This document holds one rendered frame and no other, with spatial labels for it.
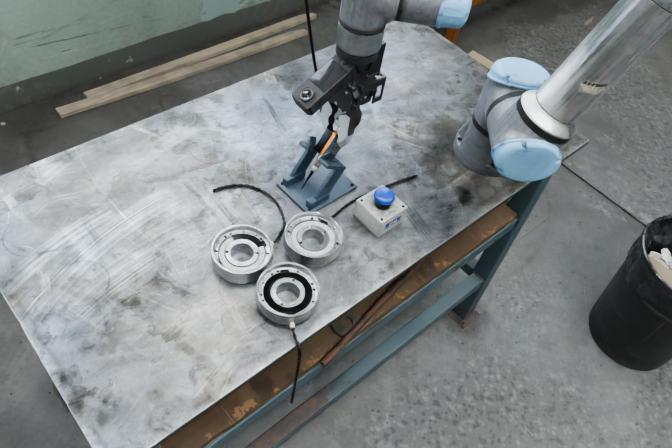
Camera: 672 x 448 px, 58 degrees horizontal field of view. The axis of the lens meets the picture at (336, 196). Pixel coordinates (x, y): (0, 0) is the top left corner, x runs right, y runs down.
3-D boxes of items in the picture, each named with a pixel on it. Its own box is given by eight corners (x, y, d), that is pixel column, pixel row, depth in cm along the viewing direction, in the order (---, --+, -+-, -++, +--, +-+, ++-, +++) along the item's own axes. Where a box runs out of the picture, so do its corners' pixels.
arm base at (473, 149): (482, 120, 141) (496, 86, 134) (533, 158, 135) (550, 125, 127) (439, 144, 134) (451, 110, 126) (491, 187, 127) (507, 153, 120)
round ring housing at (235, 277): (227, 296, 101) (227, 283, 98) (201, 251, 107) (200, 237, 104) (282, 272, 106) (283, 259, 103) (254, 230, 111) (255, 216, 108)
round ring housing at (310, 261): (323, 280, 106) (326, 267, 103) (272, 254, 108) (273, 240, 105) (349, 239, 113) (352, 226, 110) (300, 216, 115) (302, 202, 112)
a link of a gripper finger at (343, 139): (369, 144, 115) (373, 104, 108) (346, 157, 112) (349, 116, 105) (357, 136, 116) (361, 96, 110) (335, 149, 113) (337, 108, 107)
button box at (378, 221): (377, 238, 114) (382, 222, 110) (352, 214, 117) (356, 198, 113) (407, 219, 118) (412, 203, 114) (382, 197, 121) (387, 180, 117)
